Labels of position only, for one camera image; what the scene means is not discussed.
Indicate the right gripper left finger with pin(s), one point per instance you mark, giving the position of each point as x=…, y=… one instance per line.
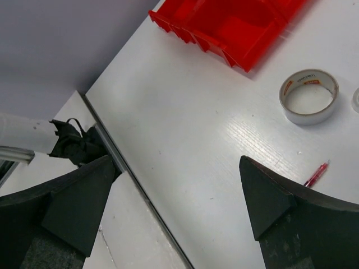
x=54, y=224

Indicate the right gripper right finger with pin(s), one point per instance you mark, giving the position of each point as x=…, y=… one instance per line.
x=296, y=226

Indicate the red pen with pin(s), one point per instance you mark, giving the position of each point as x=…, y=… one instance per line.
x=317, y=175

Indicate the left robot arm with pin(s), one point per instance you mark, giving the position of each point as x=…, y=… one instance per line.
x=22, y=137

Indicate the large clear tape roll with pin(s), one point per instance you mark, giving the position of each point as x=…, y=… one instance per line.
x=309, y=96

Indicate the small clear tape roll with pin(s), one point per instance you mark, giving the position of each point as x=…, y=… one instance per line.
x=355, y=101

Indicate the red compartment bin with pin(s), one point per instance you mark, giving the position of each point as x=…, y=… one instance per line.
x=242, y=33

